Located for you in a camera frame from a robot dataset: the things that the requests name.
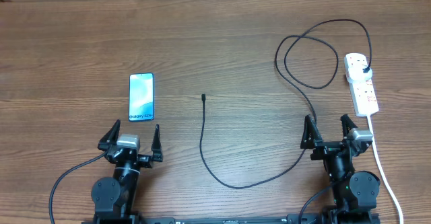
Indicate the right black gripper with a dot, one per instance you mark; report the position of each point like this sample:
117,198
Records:
311,139

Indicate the blue Samsung Galaxy smartphone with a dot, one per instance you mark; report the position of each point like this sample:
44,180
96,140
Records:
141,97

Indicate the white charger plug adapter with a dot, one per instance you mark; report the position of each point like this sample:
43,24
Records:
357,74

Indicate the white power strip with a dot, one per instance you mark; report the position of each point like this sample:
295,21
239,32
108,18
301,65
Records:
363,93

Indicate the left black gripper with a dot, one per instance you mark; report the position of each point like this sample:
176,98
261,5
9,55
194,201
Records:
145,161

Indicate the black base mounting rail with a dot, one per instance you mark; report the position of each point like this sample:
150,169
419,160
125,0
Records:
289,219

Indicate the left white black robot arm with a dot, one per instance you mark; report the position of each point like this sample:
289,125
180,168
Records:
114,196

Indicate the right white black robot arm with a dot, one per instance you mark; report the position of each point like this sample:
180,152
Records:
354,193

